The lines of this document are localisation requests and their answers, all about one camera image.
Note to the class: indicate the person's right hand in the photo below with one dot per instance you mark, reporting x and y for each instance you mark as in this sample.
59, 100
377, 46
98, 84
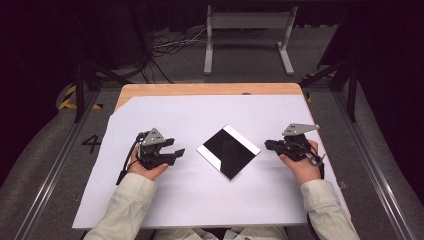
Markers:
305, 170

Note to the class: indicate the person's left hand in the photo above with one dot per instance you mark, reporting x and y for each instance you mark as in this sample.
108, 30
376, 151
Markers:
150, 173

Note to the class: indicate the aluminium floor rail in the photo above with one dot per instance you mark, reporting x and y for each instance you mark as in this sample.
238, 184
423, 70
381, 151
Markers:
376, 180
50, 180

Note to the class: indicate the white paper sheet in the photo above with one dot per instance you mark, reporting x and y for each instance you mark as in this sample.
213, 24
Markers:
186, 193

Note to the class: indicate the yellow black hazard tape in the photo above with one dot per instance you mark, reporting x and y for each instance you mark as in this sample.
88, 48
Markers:
310, 98
68, 100

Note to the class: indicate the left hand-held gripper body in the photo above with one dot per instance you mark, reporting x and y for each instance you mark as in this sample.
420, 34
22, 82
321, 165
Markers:
151, 156

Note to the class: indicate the white metal stand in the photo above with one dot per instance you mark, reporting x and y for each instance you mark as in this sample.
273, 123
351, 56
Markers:
248, 20

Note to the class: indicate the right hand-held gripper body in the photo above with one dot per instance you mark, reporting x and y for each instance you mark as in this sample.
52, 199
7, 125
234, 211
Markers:
296, 148

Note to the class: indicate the black metal stand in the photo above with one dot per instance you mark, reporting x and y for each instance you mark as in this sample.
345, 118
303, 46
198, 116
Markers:
80, 90
351, 90

